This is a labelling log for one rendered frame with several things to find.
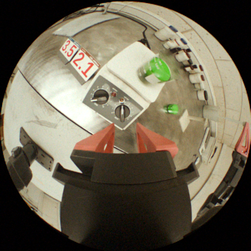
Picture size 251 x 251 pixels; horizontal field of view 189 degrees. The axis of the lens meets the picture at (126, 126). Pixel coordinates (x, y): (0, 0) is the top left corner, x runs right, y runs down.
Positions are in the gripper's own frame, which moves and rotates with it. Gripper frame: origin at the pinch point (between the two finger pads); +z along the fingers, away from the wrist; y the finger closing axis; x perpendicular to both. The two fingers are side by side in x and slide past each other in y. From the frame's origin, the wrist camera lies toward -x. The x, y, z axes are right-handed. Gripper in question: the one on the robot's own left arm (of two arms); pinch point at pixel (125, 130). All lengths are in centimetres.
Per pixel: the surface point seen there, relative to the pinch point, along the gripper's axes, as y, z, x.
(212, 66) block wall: -54, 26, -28
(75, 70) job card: 13.4, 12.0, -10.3
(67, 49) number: 17.2, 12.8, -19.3
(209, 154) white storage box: -92, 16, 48
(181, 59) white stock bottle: -27.7, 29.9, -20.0
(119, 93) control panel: 1.2, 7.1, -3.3
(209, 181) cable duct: -111, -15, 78
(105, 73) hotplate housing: 3.7, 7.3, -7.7
